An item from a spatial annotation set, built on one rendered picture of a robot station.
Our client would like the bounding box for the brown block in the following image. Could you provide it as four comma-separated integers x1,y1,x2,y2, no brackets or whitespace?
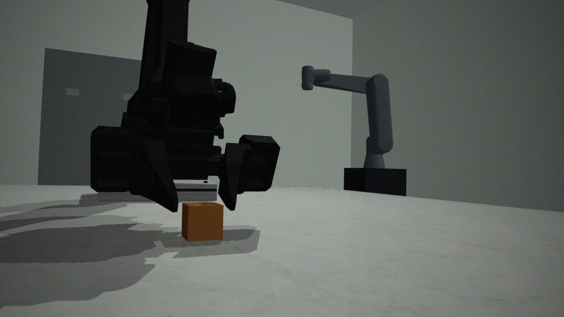
182,203,223,242

